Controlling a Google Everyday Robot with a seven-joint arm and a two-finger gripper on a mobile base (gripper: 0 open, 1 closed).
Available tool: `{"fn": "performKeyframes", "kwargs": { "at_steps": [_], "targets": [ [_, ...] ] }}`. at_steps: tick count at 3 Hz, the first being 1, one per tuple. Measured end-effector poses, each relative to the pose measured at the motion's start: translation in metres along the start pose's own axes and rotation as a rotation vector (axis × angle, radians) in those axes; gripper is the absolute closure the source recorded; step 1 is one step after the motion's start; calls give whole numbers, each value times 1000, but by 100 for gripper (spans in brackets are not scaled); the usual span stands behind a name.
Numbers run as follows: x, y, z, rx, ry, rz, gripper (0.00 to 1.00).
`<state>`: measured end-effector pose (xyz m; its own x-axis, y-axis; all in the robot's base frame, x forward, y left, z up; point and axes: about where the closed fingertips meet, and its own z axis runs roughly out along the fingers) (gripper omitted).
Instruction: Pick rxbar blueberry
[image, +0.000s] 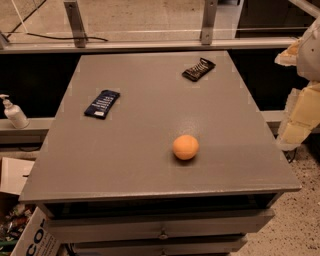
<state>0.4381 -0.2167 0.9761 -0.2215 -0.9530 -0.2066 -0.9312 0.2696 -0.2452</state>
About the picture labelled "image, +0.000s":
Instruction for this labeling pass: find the white cardboard box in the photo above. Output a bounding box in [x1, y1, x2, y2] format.
[10, 208, 60, 256]

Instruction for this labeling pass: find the white pump bottle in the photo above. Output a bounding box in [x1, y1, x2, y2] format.
[0, 94, 29, 129]

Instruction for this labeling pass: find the black cable on floor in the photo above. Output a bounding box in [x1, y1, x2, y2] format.
[6, 0, 109, 43]

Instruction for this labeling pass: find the metal railing frame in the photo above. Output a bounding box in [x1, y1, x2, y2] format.
[0, 0, 319, 54]

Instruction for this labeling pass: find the open cardboard flap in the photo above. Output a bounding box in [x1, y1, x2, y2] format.
[0, 157, 34, 195]

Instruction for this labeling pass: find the grey cabinet with drawers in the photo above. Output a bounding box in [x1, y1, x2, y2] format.
[20, 51, 300, 256]

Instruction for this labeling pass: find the black snack bar wrapper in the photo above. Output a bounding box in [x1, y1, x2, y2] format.
[182, 58, 216, 82]

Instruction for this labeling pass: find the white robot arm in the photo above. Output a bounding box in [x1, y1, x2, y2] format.
[275, 17, 320, 151]

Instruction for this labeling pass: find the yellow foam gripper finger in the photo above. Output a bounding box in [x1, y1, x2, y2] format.
[276, 82, 320, 151]

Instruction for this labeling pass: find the blue rxbar blueberry wrapper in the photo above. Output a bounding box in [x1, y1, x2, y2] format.
[84, 90, 120, 120]

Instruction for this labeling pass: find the orange ball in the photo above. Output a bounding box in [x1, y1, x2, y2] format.
[172, 135, 199, 160]

